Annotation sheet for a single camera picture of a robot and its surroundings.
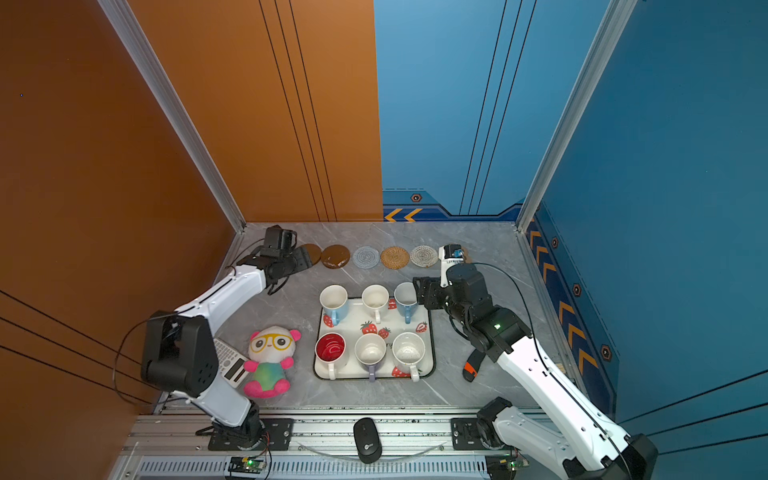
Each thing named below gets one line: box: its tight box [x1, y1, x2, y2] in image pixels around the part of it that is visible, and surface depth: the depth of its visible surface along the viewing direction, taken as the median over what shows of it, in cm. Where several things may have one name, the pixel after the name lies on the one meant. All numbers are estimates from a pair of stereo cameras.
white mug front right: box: [392, 331, 426, 383], surface depth 82 cm
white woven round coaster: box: [410, 245, 438, 267], surface depth 111 cm
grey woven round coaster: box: [352, 246, 380, 269], surface depth 111 cm
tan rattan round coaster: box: [380, 246, 410, 270], surface depth 111 cm
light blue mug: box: [319, 284, 349, 327], surface depth 91 cm
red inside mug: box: [315, 332, 347, 381], surface depth 83 cm
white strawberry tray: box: [313, 297, 435, 382], surface depth 86 cm
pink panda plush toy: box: [243, 325, 302, 398], surface depth 82 cm
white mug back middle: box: [361, 284, 389, 324], surface depth 91 cm
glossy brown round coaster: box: [321, 244, 351, 269], surface depth 111 cm
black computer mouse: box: [353, 417, 383, 464], surface depth 73 cm
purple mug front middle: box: [354, 333, 387, 382], surface depth 83 cm
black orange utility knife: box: [462, 348, 487, 383], surface depth 85 cm
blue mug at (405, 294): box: [394, 281, 418, 325], surface depth 89 cm
